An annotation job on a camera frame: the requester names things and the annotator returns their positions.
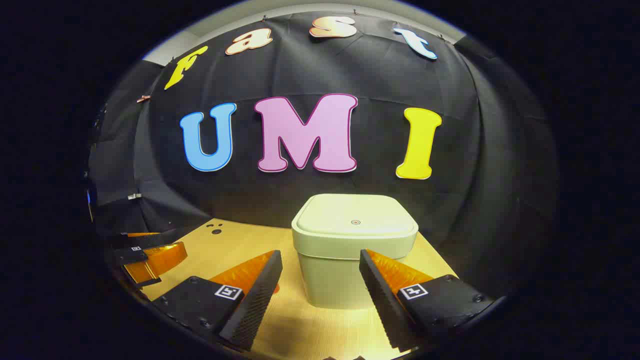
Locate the green desktop garbage bin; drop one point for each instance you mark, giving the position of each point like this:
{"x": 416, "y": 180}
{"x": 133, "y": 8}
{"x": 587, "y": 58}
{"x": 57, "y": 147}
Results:
{"x": 345, "y": 260}

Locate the black backdrop cloth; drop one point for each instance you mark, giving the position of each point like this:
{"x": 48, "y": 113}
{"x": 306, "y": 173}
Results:
{"x": 380, "y": 75}

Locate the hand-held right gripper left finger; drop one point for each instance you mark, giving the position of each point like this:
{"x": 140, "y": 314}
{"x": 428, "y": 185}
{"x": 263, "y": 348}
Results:
{"x": 250, "y": 305}

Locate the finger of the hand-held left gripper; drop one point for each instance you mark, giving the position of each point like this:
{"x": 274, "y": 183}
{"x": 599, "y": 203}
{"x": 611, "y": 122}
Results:
{"x": 145, "y": 240}
{"x": 160, "y": 260}

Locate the copper clip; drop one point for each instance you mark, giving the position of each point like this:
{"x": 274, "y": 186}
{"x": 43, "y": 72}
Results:
{"x": 143, "y": 98}

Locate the wooden desktop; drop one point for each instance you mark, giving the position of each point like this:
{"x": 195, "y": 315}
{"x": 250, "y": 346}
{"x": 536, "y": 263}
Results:
{"x": 235, "y": 245}

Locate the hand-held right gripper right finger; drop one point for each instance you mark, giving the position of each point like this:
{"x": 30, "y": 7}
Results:
{"x": 387, "y": 305}

